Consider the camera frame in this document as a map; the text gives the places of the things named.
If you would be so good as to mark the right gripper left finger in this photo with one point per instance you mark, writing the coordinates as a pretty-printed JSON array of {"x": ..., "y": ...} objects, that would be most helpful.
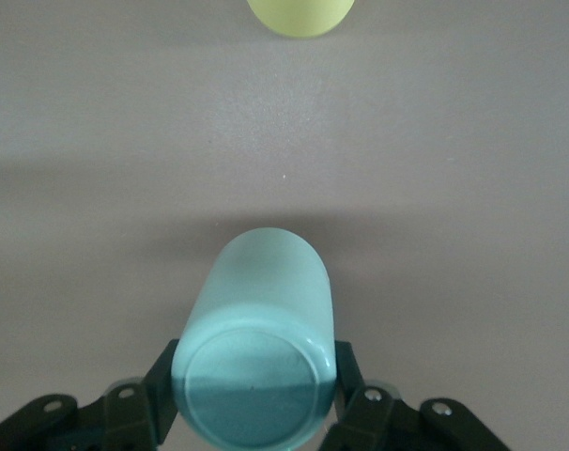
[{"x": 125, "y": 413}]

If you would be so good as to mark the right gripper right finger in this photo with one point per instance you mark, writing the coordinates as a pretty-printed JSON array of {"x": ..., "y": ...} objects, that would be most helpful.
[{"x": 383, "y": 418}]

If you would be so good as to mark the pale green cup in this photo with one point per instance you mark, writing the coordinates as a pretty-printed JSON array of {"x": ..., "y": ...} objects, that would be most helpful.
[{"x": 261, "y": 305}]

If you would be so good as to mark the yellow cup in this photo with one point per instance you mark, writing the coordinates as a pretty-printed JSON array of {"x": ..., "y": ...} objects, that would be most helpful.
[{"x": 298, "y": 19}]

